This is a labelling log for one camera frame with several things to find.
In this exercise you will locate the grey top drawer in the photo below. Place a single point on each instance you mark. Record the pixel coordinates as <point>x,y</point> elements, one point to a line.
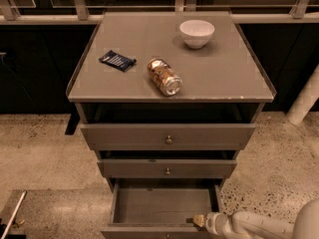
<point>167,136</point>

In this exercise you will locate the metal bar on floor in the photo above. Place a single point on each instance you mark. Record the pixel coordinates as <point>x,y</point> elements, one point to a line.
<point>13,215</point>

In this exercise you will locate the orange soda can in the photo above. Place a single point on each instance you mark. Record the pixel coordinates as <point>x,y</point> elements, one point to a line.
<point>165,78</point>

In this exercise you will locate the grey middle drawer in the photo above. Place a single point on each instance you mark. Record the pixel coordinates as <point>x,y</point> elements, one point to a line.
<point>166,168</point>

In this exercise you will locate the grey drawer cabinet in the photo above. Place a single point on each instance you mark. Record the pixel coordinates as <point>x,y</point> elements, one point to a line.
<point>168,99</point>

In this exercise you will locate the dark blue snack packet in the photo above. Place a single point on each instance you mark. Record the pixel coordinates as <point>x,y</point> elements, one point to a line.
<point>117,61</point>

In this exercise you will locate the grey drawer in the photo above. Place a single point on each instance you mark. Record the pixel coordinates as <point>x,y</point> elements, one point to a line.
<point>166,168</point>
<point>167,136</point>
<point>161,208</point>

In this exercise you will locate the white ceramic bowl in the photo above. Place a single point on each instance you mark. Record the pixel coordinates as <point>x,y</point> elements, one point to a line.
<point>196,33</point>

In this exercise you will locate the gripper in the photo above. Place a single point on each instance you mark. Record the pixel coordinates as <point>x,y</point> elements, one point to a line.
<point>215,222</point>

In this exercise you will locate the grey bottom drawer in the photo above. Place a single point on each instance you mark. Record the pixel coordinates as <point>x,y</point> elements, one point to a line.
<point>161,208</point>

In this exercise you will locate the white post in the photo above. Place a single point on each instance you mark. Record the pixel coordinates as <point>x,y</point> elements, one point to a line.
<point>305,100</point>

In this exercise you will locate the metal window railing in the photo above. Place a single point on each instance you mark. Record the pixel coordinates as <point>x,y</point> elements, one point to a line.
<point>87,11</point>

